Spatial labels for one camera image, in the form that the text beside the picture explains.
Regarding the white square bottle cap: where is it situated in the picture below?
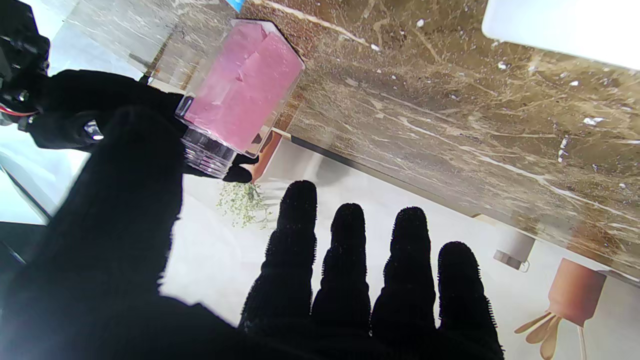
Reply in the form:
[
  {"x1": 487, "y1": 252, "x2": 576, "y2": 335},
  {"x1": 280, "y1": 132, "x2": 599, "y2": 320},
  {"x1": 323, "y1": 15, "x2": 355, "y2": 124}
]
[{"x1": 481, "y1": 0, "x2": 640, "y2": 72}]

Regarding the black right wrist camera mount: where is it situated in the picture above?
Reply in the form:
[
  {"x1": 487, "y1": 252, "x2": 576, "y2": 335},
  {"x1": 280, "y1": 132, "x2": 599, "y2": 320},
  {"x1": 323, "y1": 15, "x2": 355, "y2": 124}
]
[{"x1": 0, "y1": 0, "x2": 51, "y2": 126}]

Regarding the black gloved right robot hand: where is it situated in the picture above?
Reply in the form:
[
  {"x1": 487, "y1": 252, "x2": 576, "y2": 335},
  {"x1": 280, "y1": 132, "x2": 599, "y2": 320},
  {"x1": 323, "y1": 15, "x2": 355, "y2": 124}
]
[{"x1": 25, "y1": 69, "x2": 260, "y2": 184}]

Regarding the clear bottle with pink seasoning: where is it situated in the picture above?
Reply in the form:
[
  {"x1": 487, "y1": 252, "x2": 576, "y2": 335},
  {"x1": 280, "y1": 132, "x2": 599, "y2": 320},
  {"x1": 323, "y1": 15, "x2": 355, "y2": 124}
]
[{"x1": 174, "y1": 19, "x2": 306, "y2": 179}]

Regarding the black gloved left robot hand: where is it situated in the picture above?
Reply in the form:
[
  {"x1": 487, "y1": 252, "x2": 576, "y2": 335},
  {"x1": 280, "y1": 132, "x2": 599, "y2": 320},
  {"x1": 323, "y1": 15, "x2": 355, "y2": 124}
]
[{"x1": 0, "y1": 106, "x2": 505, "y2": 360}]

